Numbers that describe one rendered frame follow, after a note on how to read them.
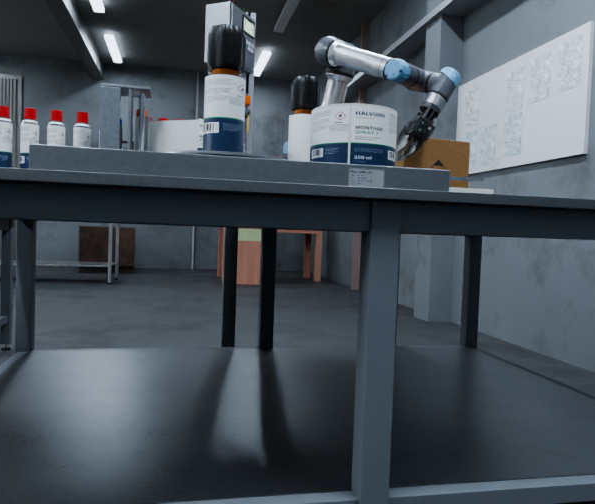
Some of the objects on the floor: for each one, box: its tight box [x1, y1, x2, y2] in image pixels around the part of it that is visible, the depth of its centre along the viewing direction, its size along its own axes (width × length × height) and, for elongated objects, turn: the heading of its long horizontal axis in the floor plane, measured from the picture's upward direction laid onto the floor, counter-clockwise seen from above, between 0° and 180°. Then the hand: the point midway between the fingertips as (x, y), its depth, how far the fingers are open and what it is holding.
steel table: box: [0, 223, 120, 284], centre depth 697 cm, size 72×191×98 cm
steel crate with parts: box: [78, 226, 135, 273], centre depth 874 cm, size 96×109×71 cm
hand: (398, 158), depth 194 cm, fingers closed
